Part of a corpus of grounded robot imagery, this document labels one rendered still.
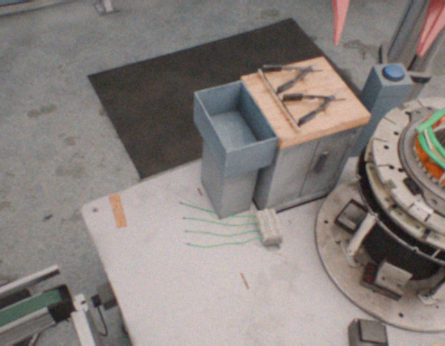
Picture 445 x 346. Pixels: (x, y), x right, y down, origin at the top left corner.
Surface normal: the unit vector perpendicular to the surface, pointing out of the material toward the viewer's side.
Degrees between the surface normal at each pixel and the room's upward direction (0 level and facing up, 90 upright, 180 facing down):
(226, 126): 0
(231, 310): 0
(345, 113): 0
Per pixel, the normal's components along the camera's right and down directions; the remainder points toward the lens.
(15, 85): 0.07, -0.60
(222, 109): 0.39, 0.75
